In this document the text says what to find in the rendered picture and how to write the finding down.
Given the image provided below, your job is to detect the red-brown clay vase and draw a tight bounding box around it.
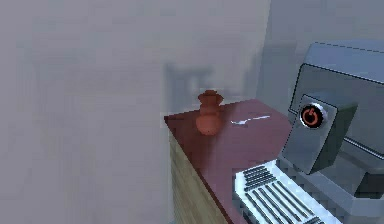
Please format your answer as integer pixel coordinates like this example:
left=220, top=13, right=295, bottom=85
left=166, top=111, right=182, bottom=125
left=195, top=89, right=225, bottom=137

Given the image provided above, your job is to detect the red-topped wooden counter cabinet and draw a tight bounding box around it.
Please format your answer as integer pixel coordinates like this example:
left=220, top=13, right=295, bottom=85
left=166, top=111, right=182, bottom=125
left=163, top=98, right=294, bottom=224

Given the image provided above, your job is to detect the silver spoon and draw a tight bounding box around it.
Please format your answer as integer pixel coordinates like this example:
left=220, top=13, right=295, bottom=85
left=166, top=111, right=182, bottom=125
left=230, top=114, right=272, bottom=127

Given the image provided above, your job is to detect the grey coffee machine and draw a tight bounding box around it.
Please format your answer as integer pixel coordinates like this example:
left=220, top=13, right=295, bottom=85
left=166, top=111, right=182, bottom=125
left=232, top=39, right=384, bottom=224

